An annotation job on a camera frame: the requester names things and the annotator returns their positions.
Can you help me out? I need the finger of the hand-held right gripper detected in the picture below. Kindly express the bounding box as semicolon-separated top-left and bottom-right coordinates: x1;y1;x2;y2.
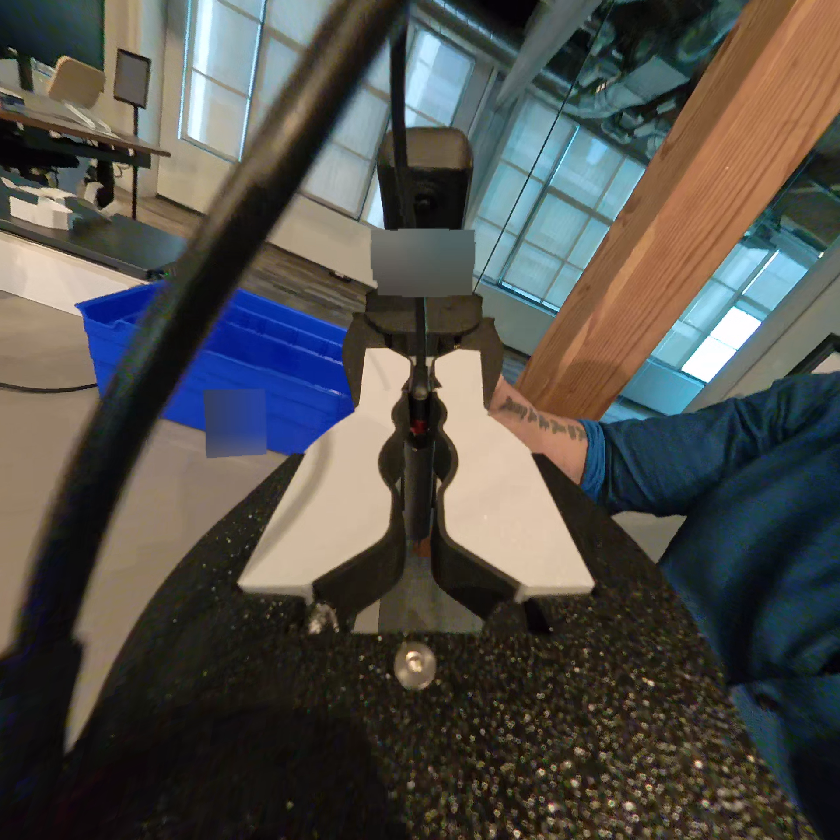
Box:
430;338;491;416
357;341;414;414

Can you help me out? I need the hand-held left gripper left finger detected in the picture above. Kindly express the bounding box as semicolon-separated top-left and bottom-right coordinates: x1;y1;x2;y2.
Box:
237;392;404;598

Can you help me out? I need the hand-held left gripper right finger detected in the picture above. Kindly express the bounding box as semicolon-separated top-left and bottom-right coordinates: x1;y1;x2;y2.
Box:
430;391;597;605

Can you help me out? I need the black usb cable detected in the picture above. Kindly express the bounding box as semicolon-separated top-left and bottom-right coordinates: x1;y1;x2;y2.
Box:
0;0;437;756

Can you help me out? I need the blue plastic bin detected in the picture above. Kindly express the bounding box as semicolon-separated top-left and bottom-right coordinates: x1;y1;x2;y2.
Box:
75;281;355;455

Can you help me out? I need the large grid window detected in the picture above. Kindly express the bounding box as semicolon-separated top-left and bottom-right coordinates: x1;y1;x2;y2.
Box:
472;92;648;311
178;0;476;221

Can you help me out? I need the wooden beam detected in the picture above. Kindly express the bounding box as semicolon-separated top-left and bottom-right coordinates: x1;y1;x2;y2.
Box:
515;0;840;421

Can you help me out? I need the grey laptop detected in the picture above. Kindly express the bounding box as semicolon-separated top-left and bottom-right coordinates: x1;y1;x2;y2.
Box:
0;210;193;278

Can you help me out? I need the small framed sign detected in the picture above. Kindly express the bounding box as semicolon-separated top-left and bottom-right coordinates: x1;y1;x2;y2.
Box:
113;48;153;106

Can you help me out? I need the white laptop box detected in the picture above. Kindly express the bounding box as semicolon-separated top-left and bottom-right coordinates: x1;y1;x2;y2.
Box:
0;230;153;317

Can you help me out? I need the dark office desk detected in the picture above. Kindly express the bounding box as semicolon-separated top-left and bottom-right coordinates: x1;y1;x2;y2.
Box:
0;108;173;219

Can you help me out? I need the beige chair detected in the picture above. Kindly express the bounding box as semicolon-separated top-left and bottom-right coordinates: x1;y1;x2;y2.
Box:
49;56;107;109

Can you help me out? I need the white plastic holder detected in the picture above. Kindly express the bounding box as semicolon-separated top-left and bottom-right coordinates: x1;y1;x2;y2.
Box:
8;185;74;232

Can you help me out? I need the thin black cable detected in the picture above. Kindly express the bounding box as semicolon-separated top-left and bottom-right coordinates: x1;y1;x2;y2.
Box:
0;381;101;396

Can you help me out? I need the large wall screen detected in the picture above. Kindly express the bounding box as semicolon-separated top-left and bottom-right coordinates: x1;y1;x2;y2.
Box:
0;0;106;72

